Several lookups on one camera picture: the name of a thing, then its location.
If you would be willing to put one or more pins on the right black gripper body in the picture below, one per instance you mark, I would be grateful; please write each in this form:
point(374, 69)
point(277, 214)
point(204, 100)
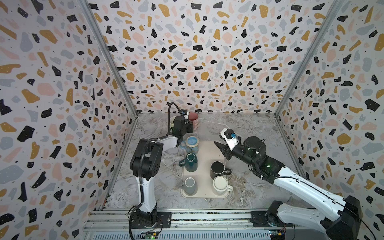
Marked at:
point(229, 149)

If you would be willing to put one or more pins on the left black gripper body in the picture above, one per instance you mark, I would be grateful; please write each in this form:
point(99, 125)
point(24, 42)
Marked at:
point(187, 129)

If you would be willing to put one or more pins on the pink mug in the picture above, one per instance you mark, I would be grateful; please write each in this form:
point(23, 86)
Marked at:
point(194, 119)

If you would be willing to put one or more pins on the light blue mug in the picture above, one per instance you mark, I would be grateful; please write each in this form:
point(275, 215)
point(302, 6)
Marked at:
point(191, 145)

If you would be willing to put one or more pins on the light green mug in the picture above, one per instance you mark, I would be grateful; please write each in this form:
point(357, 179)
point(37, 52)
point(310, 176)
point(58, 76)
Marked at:
point(172, 122)

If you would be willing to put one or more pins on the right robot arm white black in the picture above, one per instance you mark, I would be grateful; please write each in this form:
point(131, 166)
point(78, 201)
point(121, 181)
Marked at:
point(337, 217)

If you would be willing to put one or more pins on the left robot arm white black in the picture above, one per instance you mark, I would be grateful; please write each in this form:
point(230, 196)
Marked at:
point(145, 165)

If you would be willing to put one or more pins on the black mug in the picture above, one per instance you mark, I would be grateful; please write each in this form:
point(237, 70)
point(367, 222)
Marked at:
point(218, 169)

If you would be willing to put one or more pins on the dark green mug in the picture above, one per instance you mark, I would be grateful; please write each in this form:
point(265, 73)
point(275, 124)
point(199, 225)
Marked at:
point(190, 162)

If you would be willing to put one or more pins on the white mug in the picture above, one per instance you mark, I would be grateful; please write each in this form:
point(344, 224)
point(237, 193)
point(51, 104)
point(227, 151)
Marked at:
point(221, 186)

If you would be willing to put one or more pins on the grey mug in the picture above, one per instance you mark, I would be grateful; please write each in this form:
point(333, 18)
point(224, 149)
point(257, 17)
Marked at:
point(190, 186)

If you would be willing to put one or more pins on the beige serving tray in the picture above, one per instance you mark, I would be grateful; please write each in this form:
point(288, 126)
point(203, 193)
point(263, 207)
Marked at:
point(208, 153)

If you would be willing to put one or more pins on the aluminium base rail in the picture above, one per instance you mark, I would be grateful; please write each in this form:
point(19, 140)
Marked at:
point(200, 224)

